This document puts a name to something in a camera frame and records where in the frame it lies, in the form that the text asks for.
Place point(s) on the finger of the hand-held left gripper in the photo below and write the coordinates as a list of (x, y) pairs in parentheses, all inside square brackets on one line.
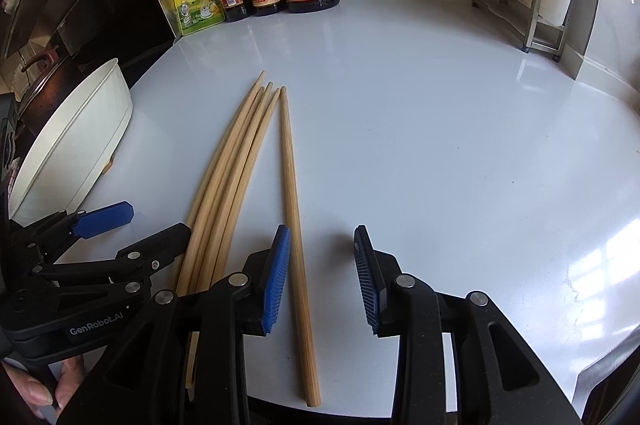
[(102, 220), (160, 242)]

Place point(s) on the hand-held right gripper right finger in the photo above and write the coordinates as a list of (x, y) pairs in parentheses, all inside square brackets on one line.
[(367, 280)]

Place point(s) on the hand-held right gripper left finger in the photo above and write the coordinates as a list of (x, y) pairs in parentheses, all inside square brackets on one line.
[(275, 280)]

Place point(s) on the white bowl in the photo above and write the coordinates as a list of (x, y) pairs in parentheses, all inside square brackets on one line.
[(75, 140)]

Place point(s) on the person's left hand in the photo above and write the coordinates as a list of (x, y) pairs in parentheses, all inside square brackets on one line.
[(35, 390)]

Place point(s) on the dark cooking pot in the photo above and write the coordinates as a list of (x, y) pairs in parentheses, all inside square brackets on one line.
[(47, 80)]

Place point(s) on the dark panel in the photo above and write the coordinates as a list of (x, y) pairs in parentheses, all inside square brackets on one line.
[(615, 395)]

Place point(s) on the stainless steel rack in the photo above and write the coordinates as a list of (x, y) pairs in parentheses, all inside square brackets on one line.
[(534, 5)]

